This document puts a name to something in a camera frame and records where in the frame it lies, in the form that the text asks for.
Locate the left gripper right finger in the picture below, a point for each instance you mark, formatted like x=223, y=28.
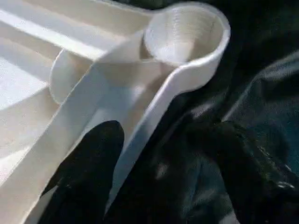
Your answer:
x=252, y=182

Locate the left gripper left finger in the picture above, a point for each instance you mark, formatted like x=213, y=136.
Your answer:
x=86, y=177

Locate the white plastic table top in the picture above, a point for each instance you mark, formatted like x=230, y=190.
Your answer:
x=70, y=105

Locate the black mat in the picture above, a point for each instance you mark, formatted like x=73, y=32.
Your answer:
x=257, y=58

